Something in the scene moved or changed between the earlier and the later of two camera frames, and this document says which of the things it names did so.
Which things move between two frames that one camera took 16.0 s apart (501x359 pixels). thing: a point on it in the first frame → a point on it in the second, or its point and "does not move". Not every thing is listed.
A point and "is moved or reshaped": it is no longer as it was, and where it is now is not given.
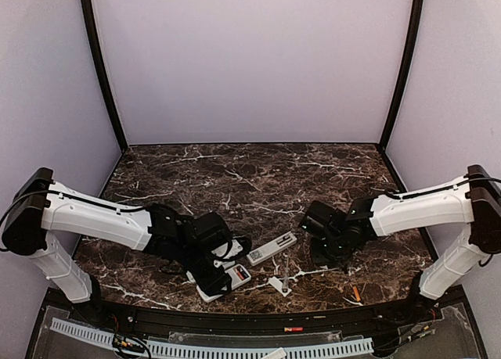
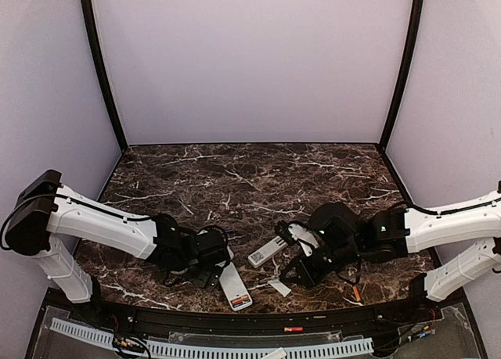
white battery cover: (278, 285) does not move
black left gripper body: (191, 262) does not move
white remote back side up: (239, 274) → (235, 288)
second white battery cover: (278, 353) does not move
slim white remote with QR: (266, 251) is moved or reshaped
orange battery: (357, 294) does not move
